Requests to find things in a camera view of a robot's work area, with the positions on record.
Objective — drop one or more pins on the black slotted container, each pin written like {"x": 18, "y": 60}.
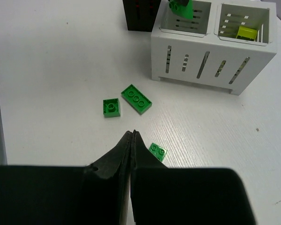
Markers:
{"x": 140, "y": 14}

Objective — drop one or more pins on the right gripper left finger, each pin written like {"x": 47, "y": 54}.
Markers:
{"x": 96, "y": 194}

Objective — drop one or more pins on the white slotted container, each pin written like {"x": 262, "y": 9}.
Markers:
{"x": 204, "y": 50}

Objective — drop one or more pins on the green long lego brick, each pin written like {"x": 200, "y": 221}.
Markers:
{"x": 136, "y": 99}

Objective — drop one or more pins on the green upturned square lego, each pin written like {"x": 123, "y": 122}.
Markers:
{"x": 111, "y": 108}

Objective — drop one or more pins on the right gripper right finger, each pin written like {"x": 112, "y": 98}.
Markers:
{"x": 185, "y": 196}

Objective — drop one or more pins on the green square lego upper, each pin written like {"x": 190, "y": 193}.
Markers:
{"x": 158, "y": 151}

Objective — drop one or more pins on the lime and green lego stack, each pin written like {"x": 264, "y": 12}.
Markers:
{"x": 245, "y": 33}

